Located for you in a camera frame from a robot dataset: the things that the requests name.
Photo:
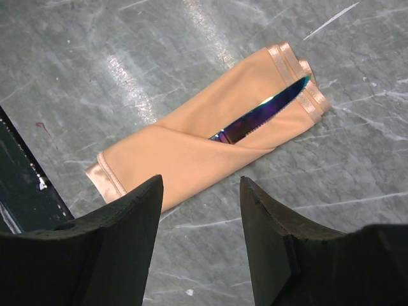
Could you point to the iridescent knife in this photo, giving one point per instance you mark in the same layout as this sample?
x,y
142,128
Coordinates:
x,y
261,114

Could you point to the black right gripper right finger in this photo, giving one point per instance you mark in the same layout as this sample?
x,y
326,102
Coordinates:
x,y
296,261

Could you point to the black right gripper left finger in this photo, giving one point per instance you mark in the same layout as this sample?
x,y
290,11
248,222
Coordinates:
x,y
101,258

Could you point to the peach satin napkin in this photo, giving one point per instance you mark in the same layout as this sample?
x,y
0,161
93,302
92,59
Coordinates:
x,y
179,147

